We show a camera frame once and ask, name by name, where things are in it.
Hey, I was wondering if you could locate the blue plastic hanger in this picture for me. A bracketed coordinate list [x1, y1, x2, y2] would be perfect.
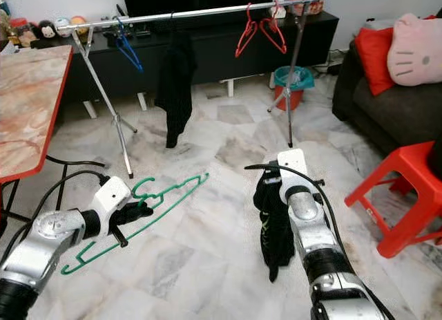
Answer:
[114, 19, 144, 73]

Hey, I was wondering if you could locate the red cushion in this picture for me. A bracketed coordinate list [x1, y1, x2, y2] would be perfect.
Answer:
[354, 26, 396, 96]

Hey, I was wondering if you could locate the red plastic stool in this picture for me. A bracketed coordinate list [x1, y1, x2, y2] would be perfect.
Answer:
[344, 142, 442, 258]

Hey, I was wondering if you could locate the black red round plush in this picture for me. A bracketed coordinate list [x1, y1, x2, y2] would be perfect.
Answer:
[36, 21, 57, 39]

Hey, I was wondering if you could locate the pink cat face cushion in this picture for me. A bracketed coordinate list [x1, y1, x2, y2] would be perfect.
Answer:
[387, 14, 442, 86]

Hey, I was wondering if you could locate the orange bin teal liner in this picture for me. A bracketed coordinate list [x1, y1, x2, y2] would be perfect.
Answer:
[271, 64, 315, 111]

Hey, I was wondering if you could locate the pink white tissue box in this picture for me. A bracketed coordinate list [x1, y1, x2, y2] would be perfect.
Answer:
[266, 1, 284, 20]

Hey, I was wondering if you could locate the silver metal clothes rack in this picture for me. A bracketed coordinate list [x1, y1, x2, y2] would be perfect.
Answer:
[61, 0, 323, 179]

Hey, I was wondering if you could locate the gold blue trophy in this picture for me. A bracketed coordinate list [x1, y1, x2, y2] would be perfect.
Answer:
[0, 0, 15, 30]

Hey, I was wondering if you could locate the white blue round plush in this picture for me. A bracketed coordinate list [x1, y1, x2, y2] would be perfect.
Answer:
[55, 17, 72, 37]

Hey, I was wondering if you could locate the black TV console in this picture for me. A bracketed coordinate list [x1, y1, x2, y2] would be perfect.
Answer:
[31, 10, 340, 103]

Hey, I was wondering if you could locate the red lidded glass jar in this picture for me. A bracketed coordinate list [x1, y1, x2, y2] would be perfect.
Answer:
[10, 17, 35, 46]

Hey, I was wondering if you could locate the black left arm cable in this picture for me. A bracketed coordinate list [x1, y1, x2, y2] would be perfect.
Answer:
[0, 168, 111, 265]

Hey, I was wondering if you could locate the yellow red round plush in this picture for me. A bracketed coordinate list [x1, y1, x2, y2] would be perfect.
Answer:
[69, 16, 88, 35]

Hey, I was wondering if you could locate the green plastic hanger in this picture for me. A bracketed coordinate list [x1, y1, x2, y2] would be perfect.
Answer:
[60, 173, 210, 276]

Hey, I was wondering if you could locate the dark grey fabric sofa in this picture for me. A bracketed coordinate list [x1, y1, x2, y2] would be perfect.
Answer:
[331, 12, 442, 158]

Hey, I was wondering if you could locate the black shirt green print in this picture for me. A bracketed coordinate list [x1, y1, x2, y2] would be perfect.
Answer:
[252, 169, 296, 283]

